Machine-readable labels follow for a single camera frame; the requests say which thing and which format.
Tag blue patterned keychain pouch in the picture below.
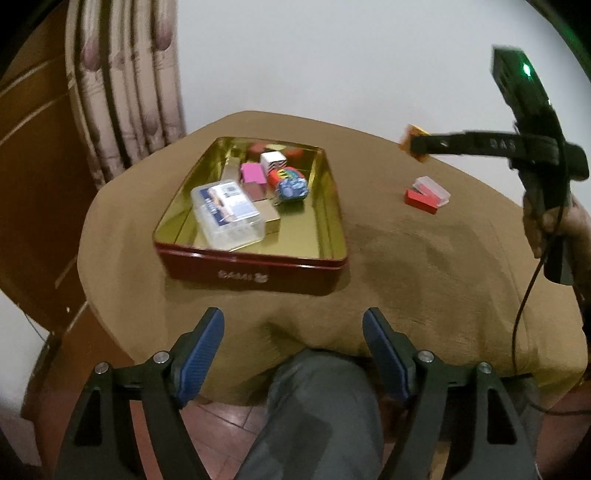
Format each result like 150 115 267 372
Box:
276 176 309 202

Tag brown tablecloth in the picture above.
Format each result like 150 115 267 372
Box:
78 111 587 409

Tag silver rectangular box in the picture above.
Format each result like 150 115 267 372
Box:
222 157 281 234

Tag beige patterned curtain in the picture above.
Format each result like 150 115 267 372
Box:
65 0 186 190

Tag white chevron block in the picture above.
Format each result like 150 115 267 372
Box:
259 151 287 174

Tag pink block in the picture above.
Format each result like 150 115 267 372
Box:
240 163 267 185

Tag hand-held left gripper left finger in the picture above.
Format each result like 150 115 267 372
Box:
55 307 226 480

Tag person's grey trouser leg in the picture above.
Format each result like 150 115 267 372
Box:
235 348 386 480

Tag small clear plastic case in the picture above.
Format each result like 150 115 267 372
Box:
413 176 451 207

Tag red tape measure green label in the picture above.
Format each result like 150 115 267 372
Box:
268 167 305 190

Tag red wooden block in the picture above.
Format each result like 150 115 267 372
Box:
405 187 439 215

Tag brown wooden door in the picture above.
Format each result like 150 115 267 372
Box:
0 9 107 333

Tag yellow striped wooden block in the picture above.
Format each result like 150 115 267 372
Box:
399 124 431 163

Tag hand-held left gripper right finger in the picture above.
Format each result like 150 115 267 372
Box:
361 308 541 480

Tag red and gold tin box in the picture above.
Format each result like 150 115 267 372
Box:
154 136 348 296

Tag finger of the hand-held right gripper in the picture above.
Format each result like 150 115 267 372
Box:
409 130 523 160

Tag black cable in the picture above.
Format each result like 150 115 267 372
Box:
510 134 591 414

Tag person's right hand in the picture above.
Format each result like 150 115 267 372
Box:
523 191 591 259

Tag clear plastic box with label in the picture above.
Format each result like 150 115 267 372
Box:
191 181 266 251

